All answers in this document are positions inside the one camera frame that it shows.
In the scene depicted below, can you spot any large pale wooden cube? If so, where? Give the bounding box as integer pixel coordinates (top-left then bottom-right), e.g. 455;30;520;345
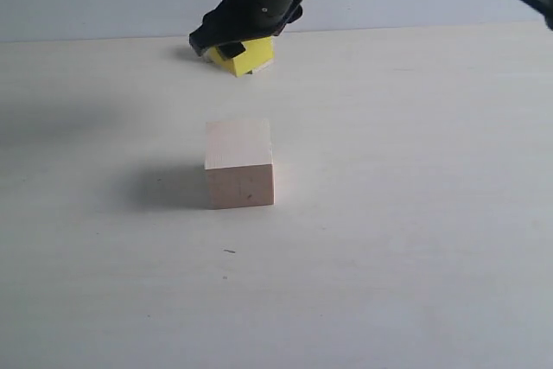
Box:
204;118;275;209

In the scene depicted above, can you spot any yellow cube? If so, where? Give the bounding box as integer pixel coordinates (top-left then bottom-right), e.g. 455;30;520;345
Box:
206;37;274;77

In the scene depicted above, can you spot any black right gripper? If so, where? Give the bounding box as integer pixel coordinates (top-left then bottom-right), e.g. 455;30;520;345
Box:
188;0;302;59

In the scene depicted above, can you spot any medium wooden cube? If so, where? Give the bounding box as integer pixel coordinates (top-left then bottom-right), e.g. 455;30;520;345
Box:
246;60;273;75

